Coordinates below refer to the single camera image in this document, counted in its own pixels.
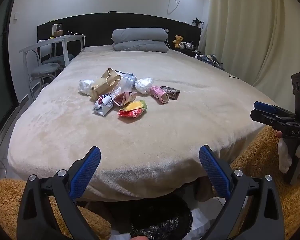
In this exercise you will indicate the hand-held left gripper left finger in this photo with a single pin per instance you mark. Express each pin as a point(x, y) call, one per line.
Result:
point(86, 172)

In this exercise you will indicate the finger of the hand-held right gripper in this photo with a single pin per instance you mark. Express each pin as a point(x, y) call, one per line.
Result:
point(265, 118)
point(265, 106)

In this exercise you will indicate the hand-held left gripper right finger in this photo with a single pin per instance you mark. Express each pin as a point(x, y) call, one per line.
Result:
point(215, 172)

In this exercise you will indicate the white black printed packet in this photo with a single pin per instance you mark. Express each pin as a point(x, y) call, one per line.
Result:
point(102, 105)

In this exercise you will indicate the bin with black liner bag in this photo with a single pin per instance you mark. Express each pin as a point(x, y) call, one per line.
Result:
point(155, 220)

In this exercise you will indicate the yellow green snack packet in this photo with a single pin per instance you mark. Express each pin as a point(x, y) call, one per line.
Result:
point(133, 108)

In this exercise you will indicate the red pink packet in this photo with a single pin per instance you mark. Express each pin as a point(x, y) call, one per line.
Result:
point(123, 98)

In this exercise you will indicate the clear plastic bag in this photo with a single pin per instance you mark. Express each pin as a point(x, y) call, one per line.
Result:
point(116, 90)

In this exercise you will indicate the brown paper bag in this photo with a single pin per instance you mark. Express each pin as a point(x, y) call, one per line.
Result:
point(103, 85)

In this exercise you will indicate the dark brown packet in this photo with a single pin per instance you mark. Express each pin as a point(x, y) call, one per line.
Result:
point(171, 92)

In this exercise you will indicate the clear plastic jar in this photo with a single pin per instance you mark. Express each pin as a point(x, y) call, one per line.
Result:
point(127, 82)

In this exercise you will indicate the person's right hand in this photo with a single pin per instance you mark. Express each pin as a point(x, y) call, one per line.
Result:
point(283, 155)

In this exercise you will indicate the person's right leg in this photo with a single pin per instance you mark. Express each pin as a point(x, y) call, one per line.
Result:
point(260, 160)

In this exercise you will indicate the person's leg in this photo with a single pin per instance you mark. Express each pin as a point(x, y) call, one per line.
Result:
point(260, 160)
point(5, 197)

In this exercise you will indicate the white plastic sheet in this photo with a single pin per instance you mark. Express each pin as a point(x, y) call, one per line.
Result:
point(200, 225)

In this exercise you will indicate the beige bed blanket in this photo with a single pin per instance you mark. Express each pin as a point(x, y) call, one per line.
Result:
point(140, 142)

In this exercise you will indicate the pile of dark clutter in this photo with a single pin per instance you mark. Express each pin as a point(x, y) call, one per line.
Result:
point(211, 60)

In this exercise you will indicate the cream curtain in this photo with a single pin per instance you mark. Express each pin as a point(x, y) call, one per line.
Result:
point(252, 30)

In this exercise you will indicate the person's left leg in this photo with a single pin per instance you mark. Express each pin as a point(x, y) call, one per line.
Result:
point(5, 197)

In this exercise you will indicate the dark bedside table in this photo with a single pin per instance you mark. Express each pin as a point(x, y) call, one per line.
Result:
point(191, 51)

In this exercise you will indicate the white headphones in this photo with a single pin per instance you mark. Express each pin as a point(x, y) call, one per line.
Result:
point(183, 46)

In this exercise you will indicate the black figurine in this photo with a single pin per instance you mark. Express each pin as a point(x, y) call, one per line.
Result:
point(197, 22)

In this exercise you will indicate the brown teddy bear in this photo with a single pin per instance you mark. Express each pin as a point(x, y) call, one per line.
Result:
point(178, 40)

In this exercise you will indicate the white chair with grey cushion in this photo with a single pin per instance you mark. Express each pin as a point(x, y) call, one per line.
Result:
point(58, 58)
point(45, 68)

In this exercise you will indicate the dark frosted glass door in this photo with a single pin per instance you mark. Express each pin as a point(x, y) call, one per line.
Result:
point(1, 80)

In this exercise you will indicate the white folding table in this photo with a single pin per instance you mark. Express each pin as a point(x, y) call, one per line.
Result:
point(65, 38)

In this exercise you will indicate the stacked grey pillows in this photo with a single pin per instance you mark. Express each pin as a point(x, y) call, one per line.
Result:
point(140, 47)

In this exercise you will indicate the wooden holder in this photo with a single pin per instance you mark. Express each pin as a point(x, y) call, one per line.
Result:
point(58, 33)

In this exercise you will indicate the white box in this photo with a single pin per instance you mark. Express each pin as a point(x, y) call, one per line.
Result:
point(57, 27)

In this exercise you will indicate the black headboard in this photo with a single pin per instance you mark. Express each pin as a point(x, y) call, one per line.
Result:
point(140, 21)

